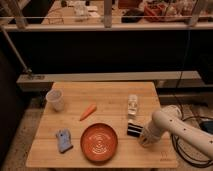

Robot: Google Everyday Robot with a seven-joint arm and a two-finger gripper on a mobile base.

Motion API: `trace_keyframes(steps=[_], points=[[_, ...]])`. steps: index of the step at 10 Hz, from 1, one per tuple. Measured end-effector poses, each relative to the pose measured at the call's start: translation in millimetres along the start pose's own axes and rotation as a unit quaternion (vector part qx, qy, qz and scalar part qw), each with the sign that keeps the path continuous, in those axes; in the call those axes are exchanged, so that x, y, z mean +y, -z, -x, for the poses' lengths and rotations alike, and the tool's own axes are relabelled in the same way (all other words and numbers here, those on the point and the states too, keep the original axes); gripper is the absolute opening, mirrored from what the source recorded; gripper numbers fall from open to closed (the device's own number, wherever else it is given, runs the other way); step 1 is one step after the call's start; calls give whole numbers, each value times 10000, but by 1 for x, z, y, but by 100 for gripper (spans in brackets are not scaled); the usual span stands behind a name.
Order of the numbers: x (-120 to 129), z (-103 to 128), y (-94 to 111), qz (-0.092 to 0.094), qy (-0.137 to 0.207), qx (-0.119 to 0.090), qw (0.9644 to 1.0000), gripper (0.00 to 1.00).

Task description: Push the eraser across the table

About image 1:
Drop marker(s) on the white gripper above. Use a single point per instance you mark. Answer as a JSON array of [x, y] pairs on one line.
[[148, 137]]

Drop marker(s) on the black white striped eraser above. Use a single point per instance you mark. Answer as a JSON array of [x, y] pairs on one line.
[[134, 130]]

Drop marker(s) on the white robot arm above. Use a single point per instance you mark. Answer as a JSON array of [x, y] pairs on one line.
[[168, 119]]

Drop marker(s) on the orange round plate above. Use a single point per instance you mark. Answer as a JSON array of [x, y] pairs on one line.
[[99, 142]]

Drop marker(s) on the orange carrot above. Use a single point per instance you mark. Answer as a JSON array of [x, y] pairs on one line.
[[92, 108]]

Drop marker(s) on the blue sponge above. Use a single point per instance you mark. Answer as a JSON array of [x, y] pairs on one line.
[[64, 140]]

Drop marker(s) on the translucent plastic cup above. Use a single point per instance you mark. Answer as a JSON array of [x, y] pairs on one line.
[[55, 99]]

